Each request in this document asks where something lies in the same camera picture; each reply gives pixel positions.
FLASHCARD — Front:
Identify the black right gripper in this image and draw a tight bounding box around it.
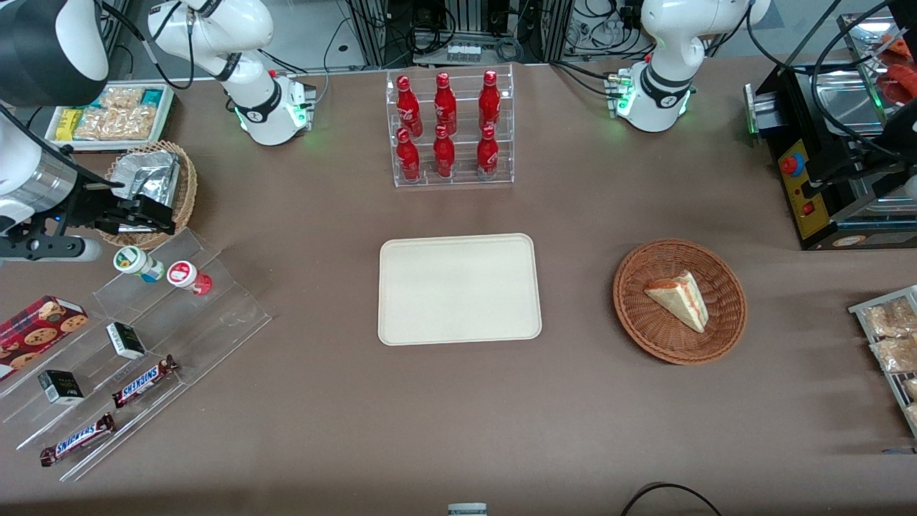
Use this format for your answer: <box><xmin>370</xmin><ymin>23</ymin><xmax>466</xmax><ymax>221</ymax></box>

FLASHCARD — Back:
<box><xmin>67</xmin><ymin>182</ymin><xmax>177</xmax><ymax>237</ymax></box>

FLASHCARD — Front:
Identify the green lid gum bottle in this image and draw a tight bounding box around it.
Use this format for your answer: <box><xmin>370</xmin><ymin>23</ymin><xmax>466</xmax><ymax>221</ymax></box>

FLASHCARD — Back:
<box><xmin>113</xmin><ymin>246</ymin><xmax>165</xmax><ymax>283</ymax></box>

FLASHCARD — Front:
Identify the red lid gum bottle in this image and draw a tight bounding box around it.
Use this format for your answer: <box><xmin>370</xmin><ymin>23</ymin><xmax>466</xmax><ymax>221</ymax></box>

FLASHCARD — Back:
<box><xmin>166</xmin><ymin>260</ymin><xmax>213</xmax><ymax>297</ymax></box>

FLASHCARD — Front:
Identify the white snack tray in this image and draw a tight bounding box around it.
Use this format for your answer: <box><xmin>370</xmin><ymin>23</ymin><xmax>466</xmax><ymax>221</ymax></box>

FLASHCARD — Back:
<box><xmin>44</xmin><ymin>82</ymin><xmax>176</xmax><ymax>153</ymax></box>

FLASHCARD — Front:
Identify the cream plastic tray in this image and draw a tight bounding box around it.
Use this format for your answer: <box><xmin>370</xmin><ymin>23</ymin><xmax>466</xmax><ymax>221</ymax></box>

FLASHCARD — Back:
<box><xmin>378</xmin><ymin>233</ymin><xmax>543</xmax><ymax>347</ymax></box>

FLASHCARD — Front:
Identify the silver foil packet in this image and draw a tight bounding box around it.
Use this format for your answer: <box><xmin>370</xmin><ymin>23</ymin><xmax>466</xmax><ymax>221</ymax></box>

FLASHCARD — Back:
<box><xmin>107</xmin><ymin>149</ymin><xmax>182</xmax><ymax>234</ymax></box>

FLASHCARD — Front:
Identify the light wicker basket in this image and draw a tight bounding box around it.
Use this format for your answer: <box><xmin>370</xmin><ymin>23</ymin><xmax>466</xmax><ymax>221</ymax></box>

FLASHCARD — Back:
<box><xmin>97</xmin><ymin>140</ymin><xmax>199</xmax><ymax>251</ymax></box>

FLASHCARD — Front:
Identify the clear cracker bag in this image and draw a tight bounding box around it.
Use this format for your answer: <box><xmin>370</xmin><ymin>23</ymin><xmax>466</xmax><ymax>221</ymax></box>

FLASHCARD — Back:
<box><xmin>74</xmin><ymin>86</ymin><xmax>156</xmax><ymax>141</ymax></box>

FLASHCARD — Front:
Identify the yellow snack packet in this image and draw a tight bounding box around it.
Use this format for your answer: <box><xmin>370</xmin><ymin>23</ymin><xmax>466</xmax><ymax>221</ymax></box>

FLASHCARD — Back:
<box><xmin>54</xmin><ymin>107</ymin><xmax>82</xmax><ymax>142</ymax></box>

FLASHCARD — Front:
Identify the clear acrylic stepped stand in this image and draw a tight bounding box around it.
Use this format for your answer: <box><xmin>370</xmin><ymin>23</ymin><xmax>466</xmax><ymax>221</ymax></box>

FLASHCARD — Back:
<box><xmin>0</xmin><ymin>228</ymin><xmax>274</xmax><ymax>482</ymax></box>

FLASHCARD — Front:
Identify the small black box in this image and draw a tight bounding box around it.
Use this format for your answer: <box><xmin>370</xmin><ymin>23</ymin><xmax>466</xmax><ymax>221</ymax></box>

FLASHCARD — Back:
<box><xmin>106</xmin><ymin>322</ymin><xmax>148</xmax><ymax>361</ymax></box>
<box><xmin>37</xmin><ymin>369</ymin><xmax>85</xmax><ymax>406</ymax></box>

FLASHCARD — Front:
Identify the red cookie box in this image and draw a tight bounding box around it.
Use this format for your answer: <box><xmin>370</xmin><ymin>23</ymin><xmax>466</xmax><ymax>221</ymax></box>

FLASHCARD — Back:
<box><xmin>0</xmin><ymin>295</ymin><xmax>90</xmax><ymax>368</ymax></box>

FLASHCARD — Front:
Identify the snickers chocolate bar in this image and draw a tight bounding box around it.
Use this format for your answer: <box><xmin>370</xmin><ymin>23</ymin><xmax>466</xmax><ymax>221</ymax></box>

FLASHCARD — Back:
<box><xmin>111</xmin><ymin>355</ymin><xmax>180</xmax><ymax>410</ymax></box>
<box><xmin>39</xmin><ymin>413</ymin><xmax>117</xmax><ymax>468</ymax></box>

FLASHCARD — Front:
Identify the red cola bottle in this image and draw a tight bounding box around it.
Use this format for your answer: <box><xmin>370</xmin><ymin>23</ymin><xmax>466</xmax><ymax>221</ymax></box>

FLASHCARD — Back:
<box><xmin>433</xmin><ymin>72</ymin><xmax>459</xmax><ymax>135</ymax></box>
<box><xmin>476</xmin><ymin>125</ymin><xmax>500</xmax><ymax>181</ymax></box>
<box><xmin>396</xmin><ymin>75</ymin><xmax>424</xmax><ymax>137</ymax></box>
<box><xmin>432</xmin><ymin>125</ymin><xmax>457</xmax><ymax>179</ymax></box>
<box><xmin>395</xmin><ymin>128</ymin><xmax>423</xmax><ymax>182</ymax></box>
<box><xmin>478</xmin><ymin>70</ymin><xmax>501</xmax><ymax>133</ymax></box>

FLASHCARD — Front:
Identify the clear acrylic bottle rack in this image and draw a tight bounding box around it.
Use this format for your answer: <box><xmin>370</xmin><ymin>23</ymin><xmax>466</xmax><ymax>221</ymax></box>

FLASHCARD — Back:
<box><xmin>385</xmin><ymin>63</ymin><xmax>515</xmax><ymax>188</ymax></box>

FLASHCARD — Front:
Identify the brown wicker basket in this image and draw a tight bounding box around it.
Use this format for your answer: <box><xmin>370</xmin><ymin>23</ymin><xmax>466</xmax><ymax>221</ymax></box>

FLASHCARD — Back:
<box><xmin>613</xmin><ymin>238</ymin><xmax>748</xmax><ymax>366</ymax></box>

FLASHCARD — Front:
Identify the wrapped triangle sandwich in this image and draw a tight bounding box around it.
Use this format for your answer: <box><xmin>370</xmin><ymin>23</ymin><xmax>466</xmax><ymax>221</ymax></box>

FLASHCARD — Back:
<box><xmin>643</xmin><ymin>270</ymin><xmax>710</xmax><ymax>334</ymax></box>

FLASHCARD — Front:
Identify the black metal machine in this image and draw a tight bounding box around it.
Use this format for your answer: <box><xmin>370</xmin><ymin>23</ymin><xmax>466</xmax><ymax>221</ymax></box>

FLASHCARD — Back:
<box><xmin>744</xmin><ymin>13</ymin><xmax>917</xmax><ymax>252</ymax></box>

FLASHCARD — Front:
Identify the clear snack bag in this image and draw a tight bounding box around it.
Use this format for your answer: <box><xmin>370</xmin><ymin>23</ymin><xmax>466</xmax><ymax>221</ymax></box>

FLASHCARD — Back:
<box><xmin>870</xmin><ymin>337</ymin><xmax>917</xmax><ymax>374</ymax></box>
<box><xmin>863</xmin><ymin>297</ymin><xmax>917</xmax><ymax>338</ymax></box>

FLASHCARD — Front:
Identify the red food item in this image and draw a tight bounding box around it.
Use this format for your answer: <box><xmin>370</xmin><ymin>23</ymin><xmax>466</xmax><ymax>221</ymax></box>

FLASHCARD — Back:
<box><xmin>877</xmin><ymin>34</ymin><xmax>917</xmax><ymax>105</ymax></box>

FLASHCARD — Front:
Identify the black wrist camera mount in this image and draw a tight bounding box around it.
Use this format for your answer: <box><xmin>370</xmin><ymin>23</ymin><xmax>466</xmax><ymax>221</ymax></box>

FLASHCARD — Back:
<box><xmin>0</xmin><ymin>234</ymin><xmax>103</xmax><ymax>264</ymax></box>

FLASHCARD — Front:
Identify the black cable loop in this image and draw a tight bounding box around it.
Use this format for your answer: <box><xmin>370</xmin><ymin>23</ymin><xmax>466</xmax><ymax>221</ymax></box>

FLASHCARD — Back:
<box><xmin>620</xmin><ymin>482</ymin><xmax>725</xmax><ymax>516</ymax></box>

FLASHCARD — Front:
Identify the wire rack tray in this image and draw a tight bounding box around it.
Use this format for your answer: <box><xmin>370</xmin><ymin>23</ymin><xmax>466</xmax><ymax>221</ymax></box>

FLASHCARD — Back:
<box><xmin>848</xmin><ymin>285</ymin><xmax>917</xmax><ymax>439</ymax></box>

